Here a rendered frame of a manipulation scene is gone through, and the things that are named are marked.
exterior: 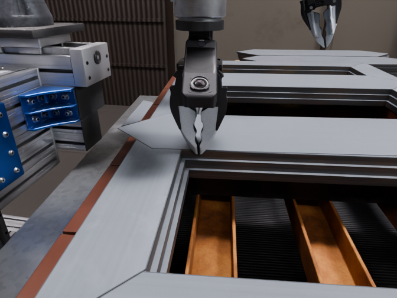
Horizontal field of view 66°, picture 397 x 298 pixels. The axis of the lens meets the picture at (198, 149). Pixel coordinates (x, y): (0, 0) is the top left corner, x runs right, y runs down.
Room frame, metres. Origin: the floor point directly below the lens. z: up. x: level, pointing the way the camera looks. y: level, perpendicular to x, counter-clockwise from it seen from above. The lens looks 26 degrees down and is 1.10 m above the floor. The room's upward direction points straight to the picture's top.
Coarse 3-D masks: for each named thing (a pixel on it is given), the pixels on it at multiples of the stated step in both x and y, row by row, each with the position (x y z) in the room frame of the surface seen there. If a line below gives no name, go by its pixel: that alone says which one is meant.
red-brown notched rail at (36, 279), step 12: (168, 84) 1.08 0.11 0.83; (156, 108) 0.81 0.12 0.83; (132, 144) 0.57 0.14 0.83; (120, 156) 0.52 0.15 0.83; (108, 168) 0.47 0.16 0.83; (108, 180) 0.43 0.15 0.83; (96, 192) 0.40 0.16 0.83; (84, 204) 0.37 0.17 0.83; (84, 216) 0.34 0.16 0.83; (72, 228) 0.31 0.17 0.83; (60, 240) 0.29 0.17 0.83; (48, 252) 0.27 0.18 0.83; (60, 252) 0.27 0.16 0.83; (48, 264) 0.25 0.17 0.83; (36, 276) 0.24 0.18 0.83; (24, 288) 0.22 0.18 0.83; (36, 288) 0.22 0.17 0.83
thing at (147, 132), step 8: (144, 120) 0.61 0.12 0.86; (152, 120) 0.61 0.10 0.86; (160, 120) 0.61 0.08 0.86; (136, 128) 0.57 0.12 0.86; (144, 128) 0.57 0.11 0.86; (152, 128) 0.57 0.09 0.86; (160, 128) 0.57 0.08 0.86; (136, 136) 0.53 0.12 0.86; (144, 136) 0.53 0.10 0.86; (152, 136) 0.53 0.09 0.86; (152, 144) 0.49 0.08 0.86
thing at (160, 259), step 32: (256, 96) 0.90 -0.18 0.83; (288, 96) 0.89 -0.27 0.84; (320, 96) 0.88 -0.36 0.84; (352, 96) 0.87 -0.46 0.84; (384, 96) 0.87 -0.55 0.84; (192, 160) 0.46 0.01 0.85; (224, 160) 0.46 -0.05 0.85; (256, 160) 0.46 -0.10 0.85; (288, 160) 0.46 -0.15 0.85; (320, 160) 0.45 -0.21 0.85; (352, 160) 0.45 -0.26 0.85; (384, 160) 0.45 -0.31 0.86; (160, 224) 0.28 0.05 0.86; (160, 256) 0.24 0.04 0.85
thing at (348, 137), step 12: (324, 120) 0.62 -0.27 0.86; (336, 120) 0.62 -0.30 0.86; (348, 120) 0.62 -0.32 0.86; (336, 132) 0.55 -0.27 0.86; (348, 132) 0.55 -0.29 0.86; (360, 132) 0.55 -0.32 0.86; (336, 144) 0.49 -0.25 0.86; (348, 144) 0.49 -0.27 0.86; (360, 144) 0.49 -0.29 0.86; (372, 144) 0.49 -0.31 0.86
